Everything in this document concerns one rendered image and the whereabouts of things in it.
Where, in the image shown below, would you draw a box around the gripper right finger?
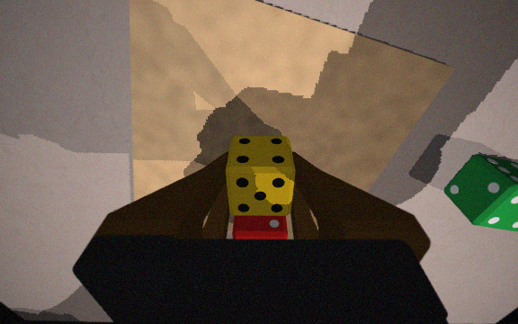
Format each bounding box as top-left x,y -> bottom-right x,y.
290,151 -> 431,263

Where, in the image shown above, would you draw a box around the tan mat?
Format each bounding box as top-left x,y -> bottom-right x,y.
129,0 -> 455,201

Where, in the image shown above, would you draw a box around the red dice with white pips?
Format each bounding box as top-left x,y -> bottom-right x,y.
232,215 -> 288,239

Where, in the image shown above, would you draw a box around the green dice with white pips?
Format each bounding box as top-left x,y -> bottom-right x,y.
444,155 -> 518,231

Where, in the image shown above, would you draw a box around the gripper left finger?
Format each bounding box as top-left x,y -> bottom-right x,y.
93,151 -> 230,239

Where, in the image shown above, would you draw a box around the yellow dice with black pips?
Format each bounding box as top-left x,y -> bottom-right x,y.
226,136 -> 296,216

